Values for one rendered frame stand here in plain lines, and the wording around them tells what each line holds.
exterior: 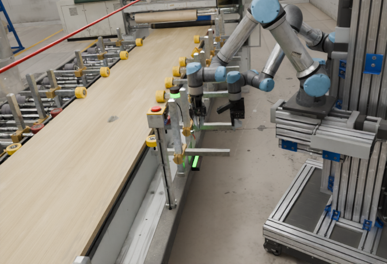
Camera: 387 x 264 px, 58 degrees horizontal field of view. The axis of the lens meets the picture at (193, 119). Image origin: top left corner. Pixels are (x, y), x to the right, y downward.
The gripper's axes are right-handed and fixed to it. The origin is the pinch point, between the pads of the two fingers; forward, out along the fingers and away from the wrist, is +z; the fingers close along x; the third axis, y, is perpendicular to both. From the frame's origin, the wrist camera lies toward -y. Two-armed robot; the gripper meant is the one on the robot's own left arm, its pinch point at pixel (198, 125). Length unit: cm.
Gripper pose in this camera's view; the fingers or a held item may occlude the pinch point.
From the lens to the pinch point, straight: 187.6
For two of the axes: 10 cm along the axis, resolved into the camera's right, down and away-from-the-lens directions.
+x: 9.8, -1.7, 1.2
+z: 1.0, 8.9, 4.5
